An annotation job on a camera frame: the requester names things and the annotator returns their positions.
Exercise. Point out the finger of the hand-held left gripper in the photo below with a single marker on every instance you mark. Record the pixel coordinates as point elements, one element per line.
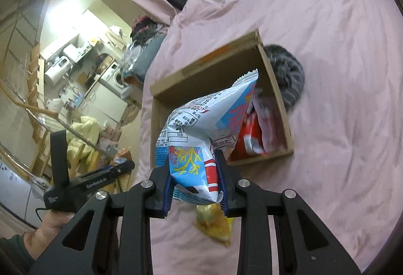
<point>124,167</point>

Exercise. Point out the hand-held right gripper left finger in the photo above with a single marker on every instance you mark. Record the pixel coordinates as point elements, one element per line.
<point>169,196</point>

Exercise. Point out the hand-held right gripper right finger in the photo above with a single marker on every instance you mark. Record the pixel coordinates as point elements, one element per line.
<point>224,199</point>

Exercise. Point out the blue cartoon print snack bag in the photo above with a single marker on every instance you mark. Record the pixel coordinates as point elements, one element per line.
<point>195,123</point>

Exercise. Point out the brown cardboard box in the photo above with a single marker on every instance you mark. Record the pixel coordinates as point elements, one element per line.
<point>201,70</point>

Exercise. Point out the person's left forearm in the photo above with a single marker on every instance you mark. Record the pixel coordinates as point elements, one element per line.
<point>15,251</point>

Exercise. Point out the person's left hand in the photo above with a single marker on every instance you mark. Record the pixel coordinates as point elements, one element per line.
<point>53,227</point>

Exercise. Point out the yellow snack bag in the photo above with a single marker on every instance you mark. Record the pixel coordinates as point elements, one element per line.
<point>214,227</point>

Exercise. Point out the pale yellow cloth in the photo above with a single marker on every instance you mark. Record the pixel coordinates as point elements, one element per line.
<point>85,130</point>

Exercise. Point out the white cabinet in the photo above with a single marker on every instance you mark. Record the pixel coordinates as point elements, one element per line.
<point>104,105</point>

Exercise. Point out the red snack bag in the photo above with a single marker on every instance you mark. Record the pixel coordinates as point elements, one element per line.
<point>252,136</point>

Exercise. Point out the wooden railing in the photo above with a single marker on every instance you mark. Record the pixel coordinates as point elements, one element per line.
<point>41,109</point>

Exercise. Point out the white washing machine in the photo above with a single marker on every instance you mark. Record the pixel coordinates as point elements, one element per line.
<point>115,76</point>

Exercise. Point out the pile of clothes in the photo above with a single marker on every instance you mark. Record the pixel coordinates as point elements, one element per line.
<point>144,54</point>

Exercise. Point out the white kitchen appliance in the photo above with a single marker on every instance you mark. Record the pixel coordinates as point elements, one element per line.
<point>55,71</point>

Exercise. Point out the pink blanket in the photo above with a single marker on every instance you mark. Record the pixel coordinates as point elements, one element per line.
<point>330,136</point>

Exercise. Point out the grey striped cloth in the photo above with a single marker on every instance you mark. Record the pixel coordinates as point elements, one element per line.
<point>289,73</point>

